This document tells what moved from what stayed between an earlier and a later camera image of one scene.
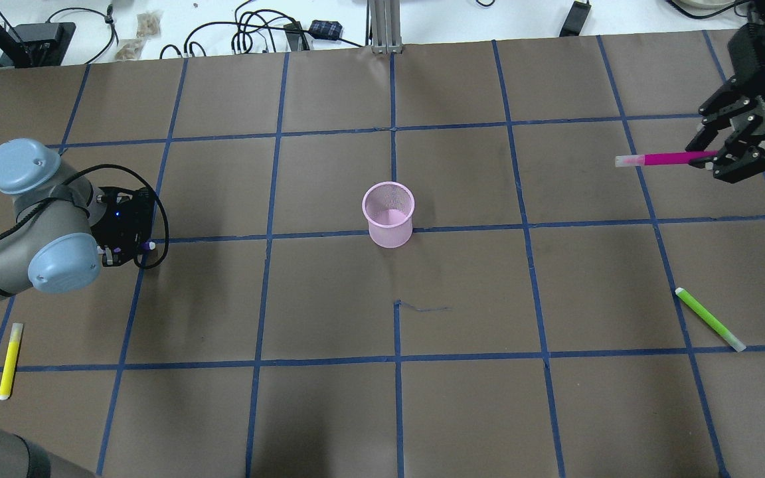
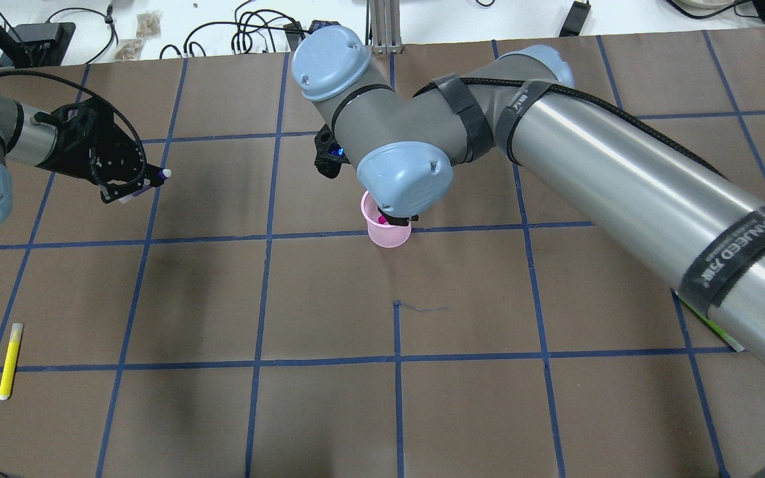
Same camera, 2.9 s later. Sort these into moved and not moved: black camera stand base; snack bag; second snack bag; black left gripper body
Moved: black left gripper body
Not moved: black camera stand base; snack bag; second snack bag
